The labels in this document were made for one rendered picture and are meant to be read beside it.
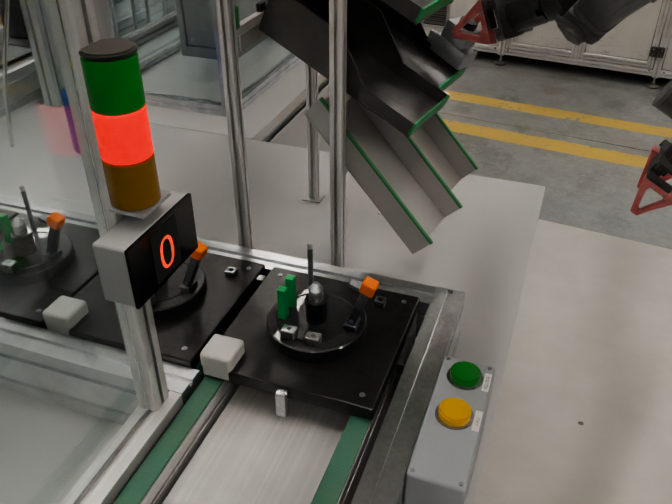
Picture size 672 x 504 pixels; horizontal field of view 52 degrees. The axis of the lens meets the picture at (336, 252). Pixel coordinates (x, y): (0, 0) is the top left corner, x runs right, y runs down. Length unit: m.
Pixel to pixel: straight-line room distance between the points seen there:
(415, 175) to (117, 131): 0.64
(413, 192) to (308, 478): 0.52
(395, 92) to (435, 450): 0.54
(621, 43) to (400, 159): 3.79
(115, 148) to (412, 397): 0.48
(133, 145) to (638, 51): 4.40
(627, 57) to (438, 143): 3.66
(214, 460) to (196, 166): 0.92
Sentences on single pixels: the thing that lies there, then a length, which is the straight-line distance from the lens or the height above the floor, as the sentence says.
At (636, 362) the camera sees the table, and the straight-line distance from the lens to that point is 1.19.
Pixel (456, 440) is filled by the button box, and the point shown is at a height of 0.96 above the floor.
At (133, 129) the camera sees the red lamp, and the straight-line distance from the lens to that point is 0.67.
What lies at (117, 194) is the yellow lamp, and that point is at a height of 1.28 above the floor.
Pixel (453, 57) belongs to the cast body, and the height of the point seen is 1.24.
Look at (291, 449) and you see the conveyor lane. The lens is 0.90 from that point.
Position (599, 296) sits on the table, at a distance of 1.30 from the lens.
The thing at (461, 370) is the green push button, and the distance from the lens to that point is 0.93.
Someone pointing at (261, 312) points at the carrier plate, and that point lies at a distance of 1.01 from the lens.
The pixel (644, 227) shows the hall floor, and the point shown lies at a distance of 3.31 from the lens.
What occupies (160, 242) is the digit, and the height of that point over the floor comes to 1.22.
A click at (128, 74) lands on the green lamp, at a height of 1.40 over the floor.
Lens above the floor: 1.61
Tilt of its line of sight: 34 degrees down
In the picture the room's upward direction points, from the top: straight up
